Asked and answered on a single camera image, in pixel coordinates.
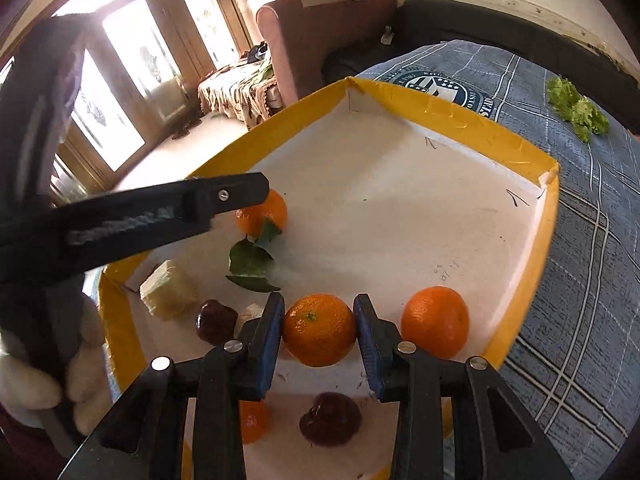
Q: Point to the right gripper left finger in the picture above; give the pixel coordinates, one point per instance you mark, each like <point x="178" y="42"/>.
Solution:
<point x="141" y="436"/>

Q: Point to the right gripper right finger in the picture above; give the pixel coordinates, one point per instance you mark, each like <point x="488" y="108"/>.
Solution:
<point x="495" y="437"/>

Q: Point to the white gloved left hand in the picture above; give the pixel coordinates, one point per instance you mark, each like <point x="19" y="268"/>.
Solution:
<point x="25" y="390"/>

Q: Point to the blue plaid tablecloth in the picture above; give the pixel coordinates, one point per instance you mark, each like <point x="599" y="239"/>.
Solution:
<point x="575" y="363"/>

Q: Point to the pale apple chunk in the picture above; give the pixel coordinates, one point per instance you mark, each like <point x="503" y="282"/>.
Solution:
<point x="167" y="292"/>

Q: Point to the dark red plum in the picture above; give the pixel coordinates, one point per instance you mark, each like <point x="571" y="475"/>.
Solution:
<point x="216" y="322"/>
<point x="332" y="420"/>

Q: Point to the orange mandarin with leaves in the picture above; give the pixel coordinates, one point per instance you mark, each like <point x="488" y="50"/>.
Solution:
<point x="250" y="220"/>

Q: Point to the patterned blanket seat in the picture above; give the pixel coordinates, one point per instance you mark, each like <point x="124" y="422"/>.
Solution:
<point x="247" y="92"/>

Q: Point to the yellow rimmed white tray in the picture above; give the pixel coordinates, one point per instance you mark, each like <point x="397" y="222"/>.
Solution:
<point x="389" y="190"/>

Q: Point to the brown armchair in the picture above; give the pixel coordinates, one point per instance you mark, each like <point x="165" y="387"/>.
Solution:
<point x="301" y="34"/>

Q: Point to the green lettuce bunch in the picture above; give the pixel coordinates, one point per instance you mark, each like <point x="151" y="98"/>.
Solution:
<point x="571" y="106"/>

